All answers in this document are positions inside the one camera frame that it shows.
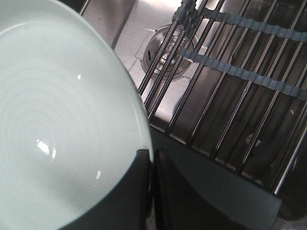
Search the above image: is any steel sink drain strainer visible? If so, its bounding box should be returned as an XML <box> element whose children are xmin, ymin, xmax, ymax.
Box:
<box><xmin>141</xmin><ymin>24</ymin><xmax>191</xmax><ymax>82</ymax></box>

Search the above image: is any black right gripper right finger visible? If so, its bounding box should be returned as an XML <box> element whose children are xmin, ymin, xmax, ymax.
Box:
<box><xmin>153</xmin><ymin>149</ymin><xmax>245</xmax><ymax>230</ymax></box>

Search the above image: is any stainless steel sink basin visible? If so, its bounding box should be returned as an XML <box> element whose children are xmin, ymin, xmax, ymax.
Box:
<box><xmin>57</xmin><ymin>0</ymin><xmax>307</xmax><ymax>219</ymax></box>

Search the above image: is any light green round plate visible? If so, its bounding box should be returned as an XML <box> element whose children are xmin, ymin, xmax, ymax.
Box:
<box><xmin>0</xmin><ymin>0</ymin><xmax>153</xmax><ymax>230</ymax></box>

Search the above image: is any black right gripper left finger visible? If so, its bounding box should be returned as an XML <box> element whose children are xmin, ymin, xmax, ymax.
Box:
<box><xmin>62</xmin><ymin>149</ymin><xmax>152</xmax><ymax>230</ymax></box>

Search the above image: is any grey sink drying rack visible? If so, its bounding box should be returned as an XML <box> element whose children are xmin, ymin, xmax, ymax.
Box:
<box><xmin>138</xmin><ymin>0</ymin><xmax>307</xmax><ymax>227</ymax></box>

